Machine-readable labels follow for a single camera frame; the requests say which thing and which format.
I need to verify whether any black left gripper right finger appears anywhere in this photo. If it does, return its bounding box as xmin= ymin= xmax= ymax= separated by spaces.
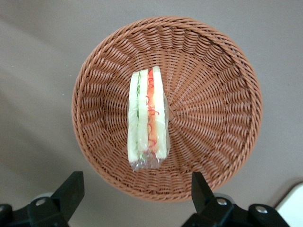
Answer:
xmin=181 ymin=172 xmax=234 ymax=227

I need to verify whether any white plastic tray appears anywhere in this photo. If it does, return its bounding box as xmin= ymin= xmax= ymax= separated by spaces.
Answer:
xmin=274 ymin=181 xmax=303 ymax=227

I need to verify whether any brown woven wicker basket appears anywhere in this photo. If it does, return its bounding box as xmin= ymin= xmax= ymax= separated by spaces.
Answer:
xmin=71 ymin=16 xmax=263 ymax=202

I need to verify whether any plastic-wrapped triangle sandwich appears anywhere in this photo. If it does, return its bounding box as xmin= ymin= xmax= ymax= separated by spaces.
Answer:
xmin=127 ymin=66 xmax=171 ymax=172

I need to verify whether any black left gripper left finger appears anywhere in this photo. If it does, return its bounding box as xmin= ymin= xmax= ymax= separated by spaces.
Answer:
xmin=27 ymin=171 xmax=85 ymax=227

